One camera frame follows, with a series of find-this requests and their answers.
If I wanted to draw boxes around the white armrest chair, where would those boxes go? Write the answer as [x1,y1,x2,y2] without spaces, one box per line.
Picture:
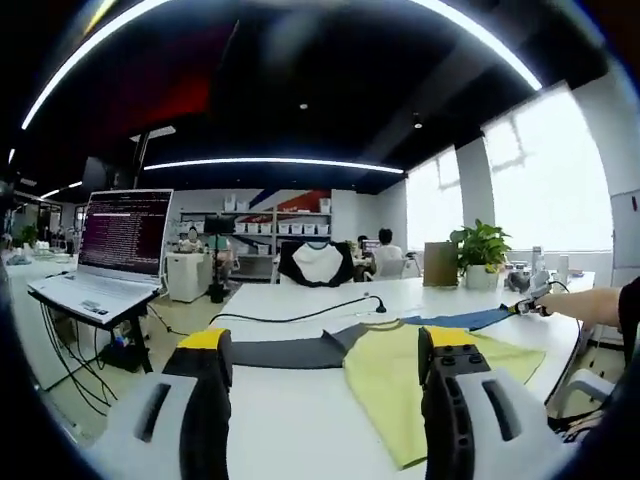
[547,369,621,422]

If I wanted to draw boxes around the white laptop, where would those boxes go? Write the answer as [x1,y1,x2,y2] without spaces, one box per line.
[27,188,175,329]

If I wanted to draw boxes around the black gooseneck cable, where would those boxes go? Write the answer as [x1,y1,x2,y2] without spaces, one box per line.
[208,294,389,326]

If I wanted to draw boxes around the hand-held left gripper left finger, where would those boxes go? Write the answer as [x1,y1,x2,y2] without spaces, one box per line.
[102,327,234,480]

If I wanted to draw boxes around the curved ceiling light strip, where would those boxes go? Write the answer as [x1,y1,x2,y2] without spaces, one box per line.
[20,0,177,131]
[433,0,544,92]

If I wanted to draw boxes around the white office chair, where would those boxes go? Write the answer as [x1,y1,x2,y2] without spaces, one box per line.
[379,257,410,281]

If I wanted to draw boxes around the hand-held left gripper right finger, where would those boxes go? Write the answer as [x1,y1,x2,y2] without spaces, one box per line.
[417,325,567,480]

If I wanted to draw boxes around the shelf with white bins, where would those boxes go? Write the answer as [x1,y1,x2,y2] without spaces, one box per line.
[219,197,334,256]

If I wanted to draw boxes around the black wall screen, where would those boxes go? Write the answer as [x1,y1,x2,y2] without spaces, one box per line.
[82,155,134,190]

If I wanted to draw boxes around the straight ceiling light strip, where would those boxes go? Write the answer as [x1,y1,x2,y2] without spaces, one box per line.
[143,157,405,175]

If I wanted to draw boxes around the ceiling air conditioner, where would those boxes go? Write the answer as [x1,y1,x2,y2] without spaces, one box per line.
[130,124,178,142]

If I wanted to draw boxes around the white cabinet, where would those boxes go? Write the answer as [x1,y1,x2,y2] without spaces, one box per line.
[164,251,214,304]

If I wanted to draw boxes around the black cable bundle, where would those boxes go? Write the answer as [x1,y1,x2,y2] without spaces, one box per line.
[42,304,119,416]

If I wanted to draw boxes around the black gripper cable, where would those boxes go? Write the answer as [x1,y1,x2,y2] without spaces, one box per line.
[547,280,585,351]

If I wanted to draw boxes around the black monitor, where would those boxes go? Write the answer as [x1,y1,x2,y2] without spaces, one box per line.
[203,214,236,235]

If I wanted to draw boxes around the black laptop stand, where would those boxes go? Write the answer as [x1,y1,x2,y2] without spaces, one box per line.
[28,289,164,375]

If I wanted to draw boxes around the grey wall cabinet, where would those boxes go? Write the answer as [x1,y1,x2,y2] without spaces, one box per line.
[609,188,640,274]

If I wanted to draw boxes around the brown cardboard box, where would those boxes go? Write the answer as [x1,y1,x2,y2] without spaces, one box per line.
[423,241,460,288]

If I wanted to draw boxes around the black white raglan shirt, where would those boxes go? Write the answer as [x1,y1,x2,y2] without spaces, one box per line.
[278,239,355,289]

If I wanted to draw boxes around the person's black printed shirt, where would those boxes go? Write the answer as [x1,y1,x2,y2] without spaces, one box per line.
[617,277,640,361]

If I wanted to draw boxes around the potted green plant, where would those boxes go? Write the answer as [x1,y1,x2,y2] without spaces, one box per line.
[449,218,514,290]

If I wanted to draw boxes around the yellow garment grey blue sleeves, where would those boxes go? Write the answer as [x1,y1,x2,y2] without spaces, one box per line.
[227,305,547,471]

